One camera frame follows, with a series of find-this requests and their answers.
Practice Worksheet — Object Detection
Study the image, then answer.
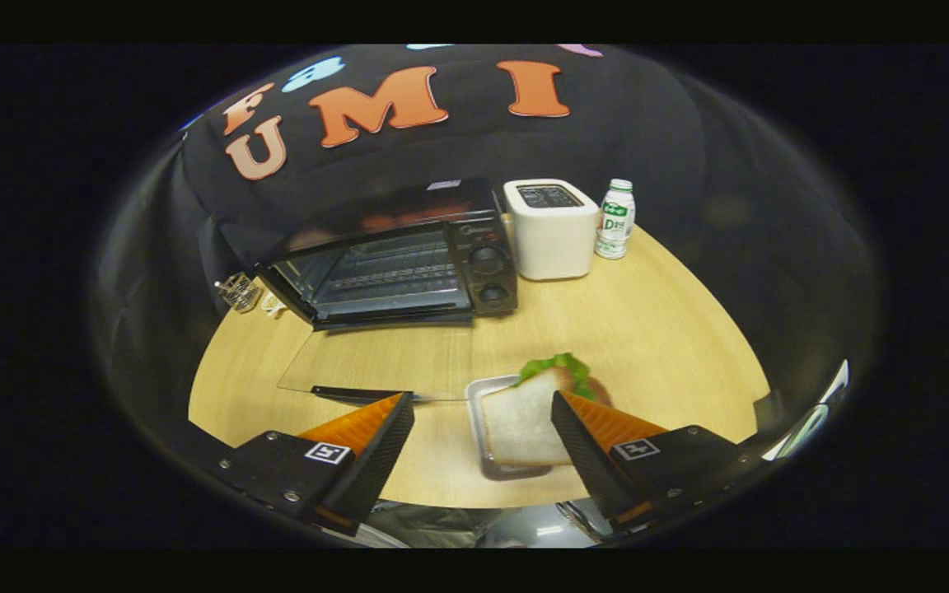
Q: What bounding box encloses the white bread toaster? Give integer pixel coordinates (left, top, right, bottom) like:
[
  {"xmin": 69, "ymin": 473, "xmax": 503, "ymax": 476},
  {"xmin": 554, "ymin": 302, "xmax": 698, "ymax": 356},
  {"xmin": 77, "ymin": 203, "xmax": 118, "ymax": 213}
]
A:
[{"xmin": 503, "ymin": 179, "xmax": 601, "ymax": 282}]

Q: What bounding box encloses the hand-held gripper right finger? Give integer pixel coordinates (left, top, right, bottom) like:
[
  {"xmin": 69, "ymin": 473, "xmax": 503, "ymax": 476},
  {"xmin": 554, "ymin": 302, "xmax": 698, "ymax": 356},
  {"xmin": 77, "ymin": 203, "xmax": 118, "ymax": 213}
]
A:
[{"xmin": 550, "ymin": 390, "xmax": 772, "ymax": 528}]

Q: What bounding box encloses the black toaster oven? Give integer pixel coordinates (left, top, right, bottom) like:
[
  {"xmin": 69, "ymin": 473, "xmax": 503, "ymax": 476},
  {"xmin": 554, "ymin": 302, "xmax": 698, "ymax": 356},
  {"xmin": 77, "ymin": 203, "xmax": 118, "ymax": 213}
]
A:
[{"xmin": 256, "ymin": 177, "xmax": 519, "ymax": 406}]

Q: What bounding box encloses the white green-label drink bottle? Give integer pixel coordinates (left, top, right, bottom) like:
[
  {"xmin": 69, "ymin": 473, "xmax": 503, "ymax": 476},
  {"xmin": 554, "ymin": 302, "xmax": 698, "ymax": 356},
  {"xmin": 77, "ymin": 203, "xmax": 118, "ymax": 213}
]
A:
[{"xmin": 594, "ymin": 179, "xmax": 637, "ymax": 261}]

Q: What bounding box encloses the lettuce sandwich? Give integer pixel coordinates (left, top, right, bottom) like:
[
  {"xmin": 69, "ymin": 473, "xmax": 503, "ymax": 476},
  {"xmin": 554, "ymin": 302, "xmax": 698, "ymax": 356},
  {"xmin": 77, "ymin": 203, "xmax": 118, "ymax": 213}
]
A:
[{"xmin": 481, "ymin": 353, "xmax": 611, "ymax": 467}]

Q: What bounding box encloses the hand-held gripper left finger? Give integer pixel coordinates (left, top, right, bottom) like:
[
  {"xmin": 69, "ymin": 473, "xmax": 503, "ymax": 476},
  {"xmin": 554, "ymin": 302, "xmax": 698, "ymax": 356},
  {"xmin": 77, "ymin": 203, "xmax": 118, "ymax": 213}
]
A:
[{"xmin": 215, "ymin": 392, "xmax": 415, "ymax": 538}]

